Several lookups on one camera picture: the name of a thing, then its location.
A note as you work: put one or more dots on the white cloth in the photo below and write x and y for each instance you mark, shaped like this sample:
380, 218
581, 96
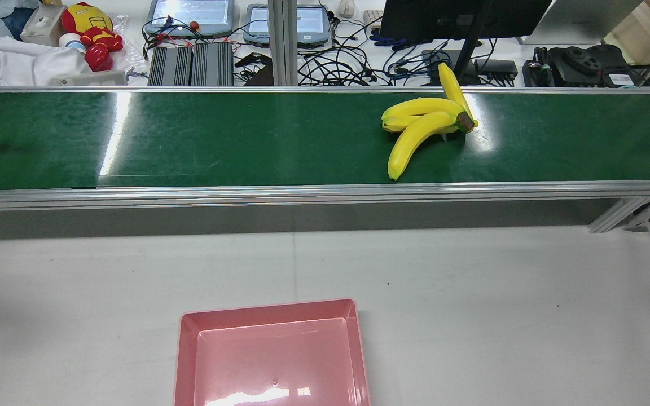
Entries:
14, 65

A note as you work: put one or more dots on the aluminium profile post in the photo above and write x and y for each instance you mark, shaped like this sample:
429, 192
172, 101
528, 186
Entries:
282, 42

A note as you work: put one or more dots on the white power strip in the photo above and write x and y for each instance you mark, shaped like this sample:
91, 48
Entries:
93, 78

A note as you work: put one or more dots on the red and yellow hero toy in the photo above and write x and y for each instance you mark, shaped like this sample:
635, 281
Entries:
96, 34

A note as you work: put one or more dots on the black Huawei monitor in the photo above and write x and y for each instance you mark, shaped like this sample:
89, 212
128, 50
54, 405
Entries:
443, 20

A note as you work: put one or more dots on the beige square box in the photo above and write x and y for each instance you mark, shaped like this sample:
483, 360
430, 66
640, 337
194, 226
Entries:
43, 28

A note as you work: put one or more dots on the black curved bracket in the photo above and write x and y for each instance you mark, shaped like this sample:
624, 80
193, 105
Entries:
251, 58

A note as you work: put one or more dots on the black flange mount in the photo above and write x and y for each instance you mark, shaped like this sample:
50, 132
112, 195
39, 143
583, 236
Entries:
579, 59

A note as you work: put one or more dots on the beige keyboard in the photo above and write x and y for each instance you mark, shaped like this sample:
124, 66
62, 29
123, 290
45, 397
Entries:
373, 17

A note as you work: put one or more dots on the pink plastic rectangular basket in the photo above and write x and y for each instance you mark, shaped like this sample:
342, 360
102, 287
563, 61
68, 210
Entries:
274, 361

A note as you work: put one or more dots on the green belt conveyor aluminium frame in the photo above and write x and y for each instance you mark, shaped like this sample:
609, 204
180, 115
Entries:
246, 141

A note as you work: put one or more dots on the black USB hub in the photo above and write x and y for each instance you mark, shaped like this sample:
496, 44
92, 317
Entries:
497, 66

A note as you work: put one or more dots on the yellow plastic banana bunch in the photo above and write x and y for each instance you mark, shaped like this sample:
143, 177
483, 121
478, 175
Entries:
415, 135

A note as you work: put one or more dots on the light wooden box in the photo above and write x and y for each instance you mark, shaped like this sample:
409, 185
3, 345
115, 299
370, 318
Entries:
641, 34

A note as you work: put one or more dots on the white computer mouse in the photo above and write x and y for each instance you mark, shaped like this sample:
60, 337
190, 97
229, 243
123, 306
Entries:
346, 7

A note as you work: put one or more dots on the dark brown block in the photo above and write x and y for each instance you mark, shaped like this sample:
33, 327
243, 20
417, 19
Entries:
260, 76

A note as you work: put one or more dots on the grey finned metal box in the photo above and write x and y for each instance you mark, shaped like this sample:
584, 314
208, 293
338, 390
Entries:
212, 63
170, 65

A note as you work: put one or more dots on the grey robot teach pendant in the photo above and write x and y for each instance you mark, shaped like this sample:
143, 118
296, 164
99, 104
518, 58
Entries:
313, 22
189, 14

